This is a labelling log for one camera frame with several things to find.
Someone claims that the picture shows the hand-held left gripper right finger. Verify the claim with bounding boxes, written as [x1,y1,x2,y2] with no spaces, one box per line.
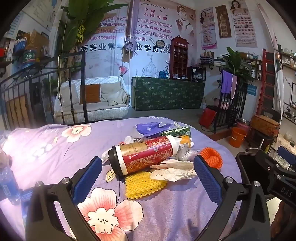
[193,155,271,241]

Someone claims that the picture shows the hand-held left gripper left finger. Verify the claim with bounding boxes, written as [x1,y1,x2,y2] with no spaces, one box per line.
[25,156,103,241]

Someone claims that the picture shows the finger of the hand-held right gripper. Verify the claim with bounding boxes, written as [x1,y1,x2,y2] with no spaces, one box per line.
[277,146,296,165]
[254,149,292,176]

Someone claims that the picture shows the black trash bin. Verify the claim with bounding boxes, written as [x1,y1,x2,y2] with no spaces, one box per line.
[235,152,278,223]

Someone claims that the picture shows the orange foam net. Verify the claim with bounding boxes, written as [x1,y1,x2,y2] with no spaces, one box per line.
[199,148,223,169]

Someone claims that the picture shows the white tissue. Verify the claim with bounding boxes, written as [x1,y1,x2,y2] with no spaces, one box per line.
[124,136,145,144]
[177,148,201,162]

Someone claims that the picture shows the beige paper napkin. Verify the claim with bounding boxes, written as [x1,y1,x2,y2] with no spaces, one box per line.
[150,159,197,181]

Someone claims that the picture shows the yellow foam net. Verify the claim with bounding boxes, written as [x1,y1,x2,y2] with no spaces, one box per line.
[125,171,168,200]

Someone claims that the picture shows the green carton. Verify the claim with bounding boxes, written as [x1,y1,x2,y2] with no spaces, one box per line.
[159,126,191,139]

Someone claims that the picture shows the red patterned drink cup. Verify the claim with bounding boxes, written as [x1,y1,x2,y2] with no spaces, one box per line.
[108,136,177,179]

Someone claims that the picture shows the purple plastic bag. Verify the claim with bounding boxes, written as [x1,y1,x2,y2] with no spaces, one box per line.
[135,122,179,138]

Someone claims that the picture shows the person's right hand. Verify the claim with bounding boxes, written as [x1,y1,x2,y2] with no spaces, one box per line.
[270,200,296,241]

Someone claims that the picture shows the black stool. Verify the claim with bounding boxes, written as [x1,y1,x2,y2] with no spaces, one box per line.
[245,133,275,153]

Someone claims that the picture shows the brown patterned case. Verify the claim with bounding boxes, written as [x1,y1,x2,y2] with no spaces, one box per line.
[250,115,280,138]

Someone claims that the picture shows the purple floral blanket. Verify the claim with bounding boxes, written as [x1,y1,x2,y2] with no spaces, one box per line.
[0,117,243,241]

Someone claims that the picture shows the orange bucket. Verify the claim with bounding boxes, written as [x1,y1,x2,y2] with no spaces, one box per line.
[229,127,247,148]

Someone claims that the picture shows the pink basin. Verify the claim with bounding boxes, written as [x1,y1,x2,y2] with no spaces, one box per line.
[236,122,251,133]

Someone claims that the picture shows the black metal rack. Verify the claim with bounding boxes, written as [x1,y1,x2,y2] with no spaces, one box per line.
[213,79,248,133]

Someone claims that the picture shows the red bag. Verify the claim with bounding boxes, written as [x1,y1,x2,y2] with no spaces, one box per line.
[199,108,217,129]

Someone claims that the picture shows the white wicker swing sofa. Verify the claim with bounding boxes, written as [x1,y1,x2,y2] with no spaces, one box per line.
[54,76,130,124]

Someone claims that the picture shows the white banner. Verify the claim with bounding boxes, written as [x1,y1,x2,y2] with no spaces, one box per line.
[257,0,284,114]

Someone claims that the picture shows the red ladder shelf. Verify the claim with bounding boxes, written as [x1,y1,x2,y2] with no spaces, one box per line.
[255,48,279,116]

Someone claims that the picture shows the pink towel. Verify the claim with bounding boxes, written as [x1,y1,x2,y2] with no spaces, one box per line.
[231,74,238,98]

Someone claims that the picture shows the orange cushion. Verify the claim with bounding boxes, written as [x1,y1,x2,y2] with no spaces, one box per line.
[79,83,102,105]

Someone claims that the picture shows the white cushion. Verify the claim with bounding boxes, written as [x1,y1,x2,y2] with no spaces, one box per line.
[100,82,128,106]
[59,83,80,107]

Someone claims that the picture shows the purple towel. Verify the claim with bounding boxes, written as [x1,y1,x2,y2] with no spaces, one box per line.
[221,70,234,94]

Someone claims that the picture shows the green floral counter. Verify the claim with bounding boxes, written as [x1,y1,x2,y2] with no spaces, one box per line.
[131,76,206,111]

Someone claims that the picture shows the brown wooden panel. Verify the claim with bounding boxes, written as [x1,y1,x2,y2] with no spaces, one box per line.
[6,94,31,129]

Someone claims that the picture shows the black display box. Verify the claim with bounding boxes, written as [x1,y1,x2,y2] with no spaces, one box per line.
[187,66,207,81]

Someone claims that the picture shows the green potted plant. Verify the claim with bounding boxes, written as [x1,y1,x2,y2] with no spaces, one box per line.
[217,47,255,86]

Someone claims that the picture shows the red telephone booth cabinet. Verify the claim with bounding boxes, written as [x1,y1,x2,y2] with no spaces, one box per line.
[169,37,189,80]

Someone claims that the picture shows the teal paint bucket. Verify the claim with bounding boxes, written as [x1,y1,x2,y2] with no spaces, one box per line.
[22,49,36,69]

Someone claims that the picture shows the cardboard box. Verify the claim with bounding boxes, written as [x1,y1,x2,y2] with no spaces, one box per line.
[28,29,50,56]

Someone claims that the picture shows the banana plant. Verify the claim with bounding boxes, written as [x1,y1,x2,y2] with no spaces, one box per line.
[57,0,130,77]

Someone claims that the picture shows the tied purple hanging curtain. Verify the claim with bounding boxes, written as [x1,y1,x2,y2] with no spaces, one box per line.
[121,0,141,63]

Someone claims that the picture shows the black iron bed frame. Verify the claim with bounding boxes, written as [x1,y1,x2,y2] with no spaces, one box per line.
[0,51,89,131]

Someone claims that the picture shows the eyebrow chart wall poster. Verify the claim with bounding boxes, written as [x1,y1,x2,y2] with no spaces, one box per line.
[228,0,258,48]

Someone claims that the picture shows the pink portrait wall poster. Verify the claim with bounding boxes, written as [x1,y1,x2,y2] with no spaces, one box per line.
[200,6,218,50]

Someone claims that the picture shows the brown tower wall poster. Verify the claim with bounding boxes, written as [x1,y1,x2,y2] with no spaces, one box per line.
[216,5,232,39]

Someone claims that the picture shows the large wall poster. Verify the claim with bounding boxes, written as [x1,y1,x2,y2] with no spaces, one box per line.
[76,0,197,79]

